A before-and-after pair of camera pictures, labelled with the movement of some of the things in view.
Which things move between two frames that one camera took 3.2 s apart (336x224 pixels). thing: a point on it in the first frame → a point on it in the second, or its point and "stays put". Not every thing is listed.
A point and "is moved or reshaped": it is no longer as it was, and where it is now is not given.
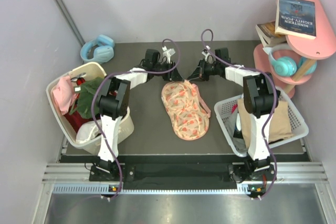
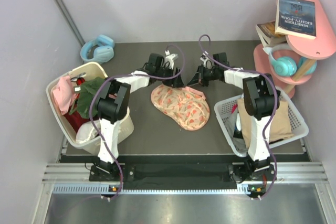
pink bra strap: [196, 89] → [187, 89]
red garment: [76, 120] stays put
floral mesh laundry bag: [186, 112] is moved or reshaped
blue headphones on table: [99, 50] stays put
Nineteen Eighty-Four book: [295, 17] stays put
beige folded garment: [279, 124] stays put
